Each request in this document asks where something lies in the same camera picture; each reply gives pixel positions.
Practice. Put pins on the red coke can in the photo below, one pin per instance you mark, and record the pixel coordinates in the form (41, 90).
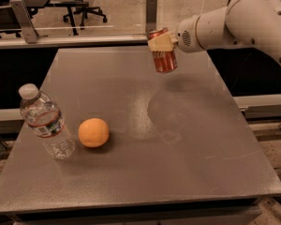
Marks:
(165, 62)

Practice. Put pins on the middle metal rail bracket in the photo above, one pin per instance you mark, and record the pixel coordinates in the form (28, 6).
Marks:
(151, 15)

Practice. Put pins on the clear plastic water bottle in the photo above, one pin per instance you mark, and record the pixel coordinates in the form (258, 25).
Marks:
(42, 114)

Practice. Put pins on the black office chair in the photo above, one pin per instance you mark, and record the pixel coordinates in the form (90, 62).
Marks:
(86, 10)

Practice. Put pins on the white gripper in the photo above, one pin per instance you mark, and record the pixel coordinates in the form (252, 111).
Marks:
(185, 35)

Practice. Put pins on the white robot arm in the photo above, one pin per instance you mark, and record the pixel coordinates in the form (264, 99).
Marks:
(240, 24)

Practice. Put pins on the orange fruit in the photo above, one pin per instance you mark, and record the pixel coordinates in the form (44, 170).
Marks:
(93, 132)

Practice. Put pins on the left metal rail bracket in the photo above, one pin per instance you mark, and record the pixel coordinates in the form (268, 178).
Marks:
(28, 30)

